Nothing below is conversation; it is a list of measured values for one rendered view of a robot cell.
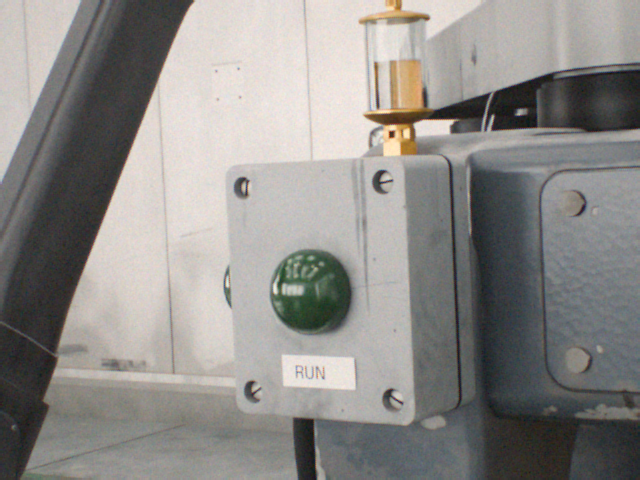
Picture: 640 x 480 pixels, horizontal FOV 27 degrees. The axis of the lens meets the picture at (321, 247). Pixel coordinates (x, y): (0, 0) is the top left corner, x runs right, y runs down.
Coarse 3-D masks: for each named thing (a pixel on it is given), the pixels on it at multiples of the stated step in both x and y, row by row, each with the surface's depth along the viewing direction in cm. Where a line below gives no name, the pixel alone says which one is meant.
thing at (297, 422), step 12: (300, 420) 53; (312, 420) 53; (300, 432) 54; (312, 432) 54; (300, 444) 54; (312, 444) 54; (300, 456) 54; (312, 456) 54; (300, 468) 54; (312, 468) 54
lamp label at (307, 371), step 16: (288, 368) 46; (304, 368) 46; (320, 368) 45; (336, 368) 45; (352, 368) 44; (288, 384) 46; (304, 384) 46; (320, 384) 45; (336, 384) 45; (352, 384) 45
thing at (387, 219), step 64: (256, 192) 46; (320, 192) 45; (384, 192) 44; (448, 192) 45; (256, 256) 46; (384, 256) 44; (448, 256) 45; (256, 320) 47; (384, 320) 44; (448, 320) 45; (256, 384) 47; (384, 384) 44; (448, 384) 45
